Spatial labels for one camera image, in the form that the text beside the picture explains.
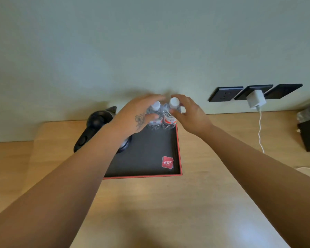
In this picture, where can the person's left hand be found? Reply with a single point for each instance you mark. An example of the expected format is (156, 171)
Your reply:
(130, 116)

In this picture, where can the person's right hand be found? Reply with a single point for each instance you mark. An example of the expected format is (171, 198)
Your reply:
(193, 118)

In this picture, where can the person's left thumb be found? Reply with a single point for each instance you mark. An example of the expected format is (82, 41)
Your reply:
(152, 118)

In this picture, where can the person's right thumb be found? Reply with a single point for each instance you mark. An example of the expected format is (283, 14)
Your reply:
(176, 114)

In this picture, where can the clear water bottle white label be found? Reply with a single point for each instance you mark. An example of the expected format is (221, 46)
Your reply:
(155, 116)

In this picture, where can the clear water bottle red label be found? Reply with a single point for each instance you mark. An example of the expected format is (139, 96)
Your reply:
(169, 116)

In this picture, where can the person's left forearm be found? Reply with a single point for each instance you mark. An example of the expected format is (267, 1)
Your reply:
(54, 188)

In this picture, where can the person's right forearm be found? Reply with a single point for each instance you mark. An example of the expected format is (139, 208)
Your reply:
(263, 183)

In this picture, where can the black tray with red rim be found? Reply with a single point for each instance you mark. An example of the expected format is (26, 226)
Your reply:
(147, 152)

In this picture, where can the black electric kettle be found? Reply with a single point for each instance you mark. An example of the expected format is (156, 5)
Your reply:
(98, 129)

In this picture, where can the white power adapter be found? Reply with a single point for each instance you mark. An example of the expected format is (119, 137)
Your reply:
(256, 99)

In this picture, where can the black wall socket panel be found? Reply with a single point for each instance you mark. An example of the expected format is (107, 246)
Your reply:
(250, 90)
(225, 93)

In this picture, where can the black wall switch panel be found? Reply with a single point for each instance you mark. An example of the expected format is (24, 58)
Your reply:
(283, 90)

